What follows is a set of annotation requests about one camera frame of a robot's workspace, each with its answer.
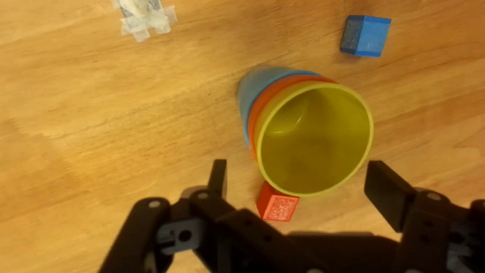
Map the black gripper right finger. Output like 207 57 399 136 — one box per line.
363 160 485 273

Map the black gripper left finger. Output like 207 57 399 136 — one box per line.
97 158 229 273

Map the yellow plastic cup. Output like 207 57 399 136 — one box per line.
253 83 376 199

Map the orange plastic cup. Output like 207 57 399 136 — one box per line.
246 75 338 154

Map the blue plastic cup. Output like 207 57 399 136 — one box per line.
235 66 323 134

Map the red cube block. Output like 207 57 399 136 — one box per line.
255 181 302 224

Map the blue cube block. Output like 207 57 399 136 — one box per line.
338 14 393 60

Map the white stick with tape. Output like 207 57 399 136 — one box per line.
111 0 179 43

